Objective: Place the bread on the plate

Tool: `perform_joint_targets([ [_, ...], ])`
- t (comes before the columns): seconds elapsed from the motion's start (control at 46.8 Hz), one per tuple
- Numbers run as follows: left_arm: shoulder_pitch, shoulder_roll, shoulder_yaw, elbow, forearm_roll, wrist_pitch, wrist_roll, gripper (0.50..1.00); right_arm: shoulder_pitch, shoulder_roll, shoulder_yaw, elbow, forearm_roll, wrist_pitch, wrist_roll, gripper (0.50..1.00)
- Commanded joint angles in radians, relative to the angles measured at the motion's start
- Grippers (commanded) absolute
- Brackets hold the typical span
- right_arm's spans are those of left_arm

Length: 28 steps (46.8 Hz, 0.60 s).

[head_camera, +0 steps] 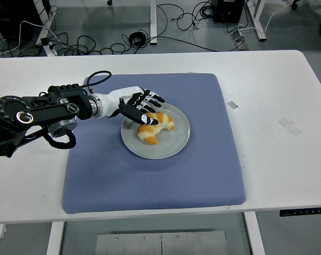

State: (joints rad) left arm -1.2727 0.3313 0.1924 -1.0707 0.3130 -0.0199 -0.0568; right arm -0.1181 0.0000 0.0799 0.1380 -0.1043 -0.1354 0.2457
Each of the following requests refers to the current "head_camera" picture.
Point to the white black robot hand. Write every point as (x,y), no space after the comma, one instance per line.
(112,102)

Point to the golden croissant bread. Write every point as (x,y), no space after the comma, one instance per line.
(150,132)

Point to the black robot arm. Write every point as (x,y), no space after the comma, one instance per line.
(49,111)

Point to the grey round plate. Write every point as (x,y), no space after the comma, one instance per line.
(160,151)

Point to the blue quilted mat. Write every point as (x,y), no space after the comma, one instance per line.
(150,183)

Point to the small grey tape piece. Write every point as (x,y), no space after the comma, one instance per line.
(232,104)

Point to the grey foot pedal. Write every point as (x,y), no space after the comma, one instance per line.
(238,38)

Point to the black computer box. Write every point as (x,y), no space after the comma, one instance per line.
(228,10)

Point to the white table leg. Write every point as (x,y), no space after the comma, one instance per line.
(254,236)
(54,239)

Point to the large clear tape piece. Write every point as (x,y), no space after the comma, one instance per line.
(290,126)

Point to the black chair wheel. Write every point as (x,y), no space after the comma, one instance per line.
(295,4)

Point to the black table control panel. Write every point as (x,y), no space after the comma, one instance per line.
(304,212)

